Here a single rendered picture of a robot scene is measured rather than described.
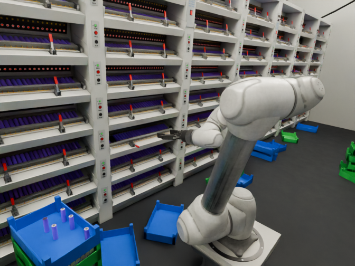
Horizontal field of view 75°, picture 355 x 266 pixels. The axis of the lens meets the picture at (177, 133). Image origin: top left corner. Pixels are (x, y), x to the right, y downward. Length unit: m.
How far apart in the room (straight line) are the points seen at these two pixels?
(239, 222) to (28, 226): 0.89
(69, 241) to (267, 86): 0.89
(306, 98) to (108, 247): 1.30
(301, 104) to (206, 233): 0.60
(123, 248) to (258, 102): 1.19
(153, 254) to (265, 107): 1.12
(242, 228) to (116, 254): 0.74
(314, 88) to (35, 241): 1.10
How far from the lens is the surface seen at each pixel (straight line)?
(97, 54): 1.34
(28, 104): 1.26
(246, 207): 1.11
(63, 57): 1.28
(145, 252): 1.52
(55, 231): 1.06
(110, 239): 1.61
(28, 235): 1.14
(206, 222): 0.98
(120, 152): 1.54
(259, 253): 1.28
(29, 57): 1.24
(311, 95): 0.77
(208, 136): 1.19
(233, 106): 0.64
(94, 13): 1.35
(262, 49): 2.95
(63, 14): 1.29
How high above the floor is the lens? 1.12
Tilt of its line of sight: 20 degrees down
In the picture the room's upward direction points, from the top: 3 degrees clockwise
